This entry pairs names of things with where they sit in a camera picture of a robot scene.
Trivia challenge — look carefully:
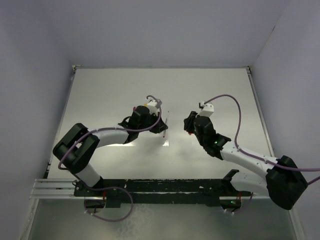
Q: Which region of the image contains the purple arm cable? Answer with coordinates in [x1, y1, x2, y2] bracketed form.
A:
[57, 94, 162, 171]
[202, 94, 320, 186]

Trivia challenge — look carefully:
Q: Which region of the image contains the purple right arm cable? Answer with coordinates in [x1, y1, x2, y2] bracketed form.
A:
[202, 94, 320, 186]

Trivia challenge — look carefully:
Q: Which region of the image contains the aluminium extrusion rail left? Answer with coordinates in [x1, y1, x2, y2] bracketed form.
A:
[30, 178, 75, 200]

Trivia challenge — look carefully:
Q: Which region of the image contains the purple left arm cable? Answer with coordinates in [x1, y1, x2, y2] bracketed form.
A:
[57, 94, 162, 171]

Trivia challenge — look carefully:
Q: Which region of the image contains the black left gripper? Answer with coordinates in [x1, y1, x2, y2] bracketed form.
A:
[137, 110, 167, 134]

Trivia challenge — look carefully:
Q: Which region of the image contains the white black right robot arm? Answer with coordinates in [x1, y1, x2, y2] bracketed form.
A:
[183, 111, 308, 210]

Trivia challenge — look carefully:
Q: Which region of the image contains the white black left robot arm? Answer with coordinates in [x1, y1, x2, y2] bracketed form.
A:
[52, 104, 168, 196]

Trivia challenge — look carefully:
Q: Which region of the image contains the silver pen red tip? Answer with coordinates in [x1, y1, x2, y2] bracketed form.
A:
[162, 110, 170, 138]

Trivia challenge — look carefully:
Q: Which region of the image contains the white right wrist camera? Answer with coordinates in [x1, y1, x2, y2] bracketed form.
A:
[197, 101, 214, 118]

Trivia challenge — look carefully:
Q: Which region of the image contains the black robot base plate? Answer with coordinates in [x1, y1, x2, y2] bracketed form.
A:
[74, 178, 251, 208]

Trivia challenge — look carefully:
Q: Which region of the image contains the aluminium table edge rail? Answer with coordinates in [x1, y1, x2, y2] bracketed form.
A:
[246, 66, 279, 166]

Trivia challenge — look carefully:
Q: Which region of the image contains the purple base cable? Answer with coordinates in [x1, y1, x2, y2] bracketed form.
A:
[83, 187, 134, 222]
[223, 192, 255, 216]

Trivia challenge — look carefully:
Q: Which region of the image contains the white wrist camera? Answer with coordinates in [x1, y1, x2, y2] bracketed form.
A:
[144, 99, 162, 115]
[197, 101, 214, 118]

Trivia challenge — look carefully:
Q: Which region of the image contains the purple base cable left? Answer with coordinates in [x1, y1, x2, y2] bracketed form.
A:
[83, 187, 134, 222]

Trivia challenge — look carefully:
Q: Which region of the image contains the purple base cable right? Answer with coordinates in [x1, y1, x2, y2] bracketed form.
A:
[223, 192, 255, 216]

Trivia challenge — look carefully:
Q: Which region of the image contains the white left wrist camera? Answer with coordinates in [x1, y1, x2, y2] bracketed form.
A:
[144, 99, 162, 115]

